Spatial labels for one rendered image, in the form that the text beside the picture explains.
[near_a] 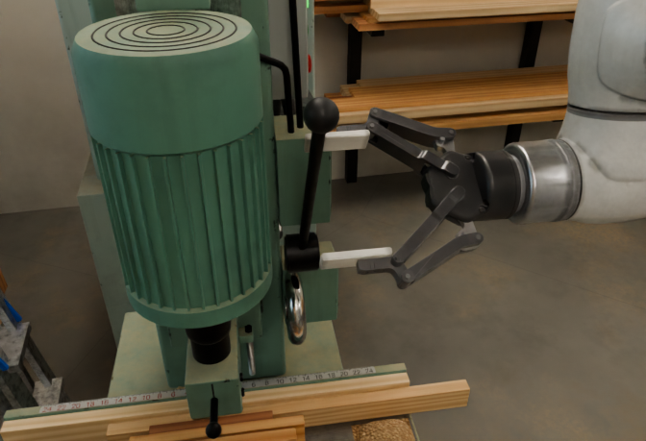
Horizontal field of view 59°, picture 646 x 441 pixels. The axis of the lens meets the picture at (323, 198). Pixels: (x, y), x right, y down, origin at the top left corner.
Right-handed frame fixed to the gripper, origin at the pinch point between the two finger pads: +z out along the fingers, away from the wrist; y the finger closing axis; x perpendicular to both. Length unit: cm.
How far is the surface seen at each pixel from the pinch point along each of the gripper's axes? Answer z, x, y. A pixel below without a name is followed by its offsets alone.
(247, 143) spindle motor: 7.3, 3.8, 5.0
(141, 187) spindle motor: 17.7, 3.3, 1.2
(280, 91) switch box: 1.5, -19.3, 27.7
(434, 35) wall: -97, -176, 172
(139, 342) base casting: 32, -66, 2
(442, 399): -19.6, -38.0, -18.3
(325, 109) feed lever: 0.0, 9.7, 4.6
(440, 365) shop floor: -59, -162, 2
